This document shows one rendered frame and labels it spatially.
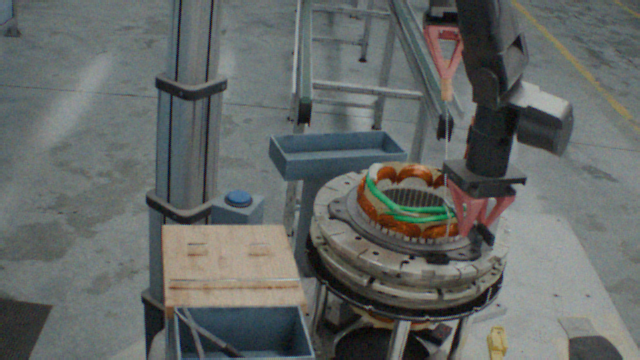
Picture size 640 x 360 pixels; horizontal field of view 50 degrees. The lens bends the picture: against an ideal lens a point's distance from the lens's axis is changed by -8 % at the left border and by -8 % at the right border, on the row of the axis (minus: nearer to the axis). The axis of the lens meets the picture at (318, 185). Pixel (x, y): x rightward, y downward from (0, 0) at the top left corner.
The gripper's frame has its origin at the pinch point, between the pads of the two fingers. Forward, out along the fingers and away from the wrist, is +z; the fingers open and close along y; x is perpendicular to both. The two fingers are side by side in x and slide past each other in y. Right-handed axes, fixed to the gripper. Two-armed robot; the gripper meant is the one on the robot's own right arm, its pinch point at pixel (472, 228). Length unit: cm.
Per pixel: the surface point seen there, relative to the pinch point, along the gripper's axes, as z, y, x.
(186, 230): 9.5, -34.8, 22.1
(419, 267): 7.3, -5.6, 2.8
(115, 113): 103, -19, 315
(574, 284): 37, 55, 30
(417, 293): 10.9, -5.8, 1.6
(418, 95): 41, 82, 163
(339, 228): 6.8, -13.3, 14.6
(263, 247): 8.5, -25.1, 13.9
